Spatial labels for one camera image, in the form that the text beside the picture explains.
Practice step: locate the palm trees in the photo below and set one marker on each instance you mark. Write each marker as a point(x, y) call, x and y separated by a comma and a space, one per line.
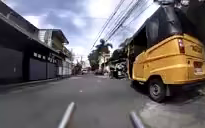
point(101, 50)

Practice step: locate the white vehicle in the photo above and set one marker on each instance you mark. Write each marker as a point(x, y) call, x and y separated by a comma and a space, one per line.
point(84, 71)

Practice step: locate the grey asphalt road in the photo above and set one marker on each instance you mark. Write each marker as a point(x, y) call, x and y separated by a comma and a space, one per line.
point(96, 96)

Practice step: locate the pale house with balcony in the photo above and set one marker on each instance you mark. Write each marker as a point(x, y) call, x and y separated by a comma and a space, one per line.
point(56, 41)

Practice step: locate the robot's own part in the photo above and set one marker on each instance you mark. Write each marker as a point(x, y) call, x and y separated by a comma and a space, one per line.
point(66, 115)
point(137, 120)

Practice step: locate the yellow vehicle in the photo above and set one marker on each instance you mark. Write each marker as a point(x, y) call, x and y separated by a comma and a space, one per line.
point(170, 63)

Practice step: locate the grey kerb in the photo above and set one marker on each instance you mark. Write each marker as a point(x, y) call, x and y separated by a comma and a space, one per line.
point(20, 83)

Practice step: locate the dark building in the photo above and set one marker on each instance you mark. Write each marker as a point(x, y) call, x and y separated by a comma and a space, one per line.
point(10, 56)

